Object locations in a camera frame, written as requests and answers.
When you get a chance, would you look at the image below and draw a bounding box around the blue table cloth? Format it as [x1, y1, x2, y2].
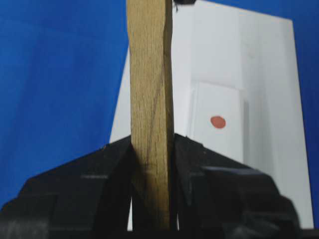
[0, 0, 319, 207]

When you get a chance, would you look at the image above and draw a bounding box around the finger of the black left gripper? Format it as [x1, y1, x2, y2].
[173, 0, 196, 11]

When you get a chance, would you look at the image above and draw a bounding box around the right red dot mark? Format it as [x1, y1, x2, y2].
[210, 116, 226, 129]

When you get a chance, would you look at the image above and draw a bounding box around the wooden mallet hammer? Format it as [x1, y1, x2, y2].
[127, 0, 174, 230]

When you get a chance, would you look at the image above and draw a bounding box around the small white raised block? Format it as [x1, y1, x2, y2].
[187, 83, 244, 163]

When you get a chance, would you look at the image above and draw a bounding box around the large white foam board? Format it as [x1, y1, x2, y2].
[109, 0, 314, 231]

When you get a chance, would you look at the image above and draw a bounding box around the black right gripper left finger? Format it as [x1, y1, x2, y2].
[0, 141, 135, 239]

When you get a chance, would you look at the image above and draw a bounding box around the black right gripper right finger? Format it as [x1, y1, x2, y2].
[174, 135, 302, 239]

